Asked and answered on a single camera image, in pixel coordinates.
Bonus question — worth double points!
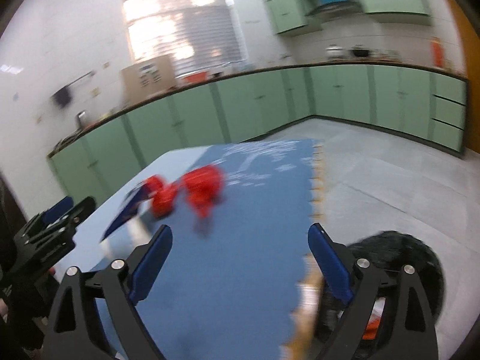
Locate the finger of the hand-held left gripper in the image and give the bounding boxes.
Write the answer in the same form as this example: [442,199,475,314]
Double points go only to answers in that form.
[56,196,97,233]
[37,196,74,227]

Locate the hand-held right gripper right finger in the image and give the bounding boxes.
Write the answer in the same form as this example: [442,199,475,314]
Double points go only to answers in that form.
[307,223,439,360]

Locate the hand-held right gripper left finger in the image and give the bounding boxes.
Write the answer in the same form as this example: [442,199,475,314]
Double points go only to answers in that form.
[47,224,174,360]

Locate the blue white snack bag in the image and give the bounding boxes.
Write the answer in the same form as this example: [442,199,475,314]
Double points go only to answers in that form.
[100,184,158,242]

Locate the orange foam fruit net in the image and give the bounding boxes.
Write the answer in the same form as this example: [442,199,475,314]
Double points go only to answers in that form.
[180,166,226,220]
[144,175,181,218]

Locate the black trash bin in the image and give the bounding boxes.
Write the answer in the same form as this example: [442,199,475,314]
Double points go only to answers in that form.
[319,230,445,360]

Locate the person's left hand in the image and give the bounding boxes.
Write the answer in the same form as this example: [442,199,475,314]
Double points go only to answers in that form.
[0,270,51,351]

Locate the blue table mat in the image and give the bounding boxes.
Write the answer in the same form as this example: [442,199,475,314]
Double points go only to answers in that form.
[73,139,327,360]

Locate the dark cloth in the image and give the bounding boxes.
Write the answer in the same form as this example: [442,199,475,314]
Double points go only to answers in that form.
[52,87,72,109]

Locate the cardboard box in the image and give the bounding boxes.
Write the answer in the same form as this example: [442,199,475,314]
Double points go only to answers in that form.
[121,55,177,104]

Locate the green base cabinets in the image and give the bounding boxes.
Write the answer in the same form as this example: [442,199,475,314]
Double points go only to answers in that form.
[47,63,469,203]

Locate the white window blind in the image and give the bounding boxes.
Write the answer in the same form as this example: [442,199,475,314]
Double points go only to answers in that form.
[123,0,248,64]

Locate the orange thermos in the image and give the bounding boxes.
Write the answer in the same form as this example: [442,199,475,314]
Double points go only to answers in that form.
[431,37,445,69]

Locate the metal towel rail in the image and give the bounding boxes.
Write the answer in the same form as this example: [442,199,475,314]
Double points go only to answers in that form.
[62,70,94,91]

